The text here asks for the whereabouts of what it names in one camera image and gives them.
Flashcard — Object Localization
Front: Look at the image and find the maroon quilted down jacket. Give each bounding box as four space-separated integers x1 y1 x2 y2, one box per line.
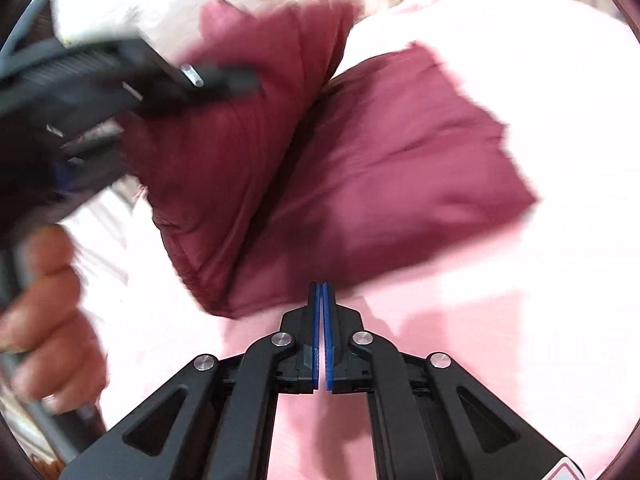
119 0 536 318

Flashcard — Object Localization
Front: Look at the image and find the person's left hand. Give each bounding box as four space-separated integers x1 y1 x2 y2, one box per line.
1 226 107 414

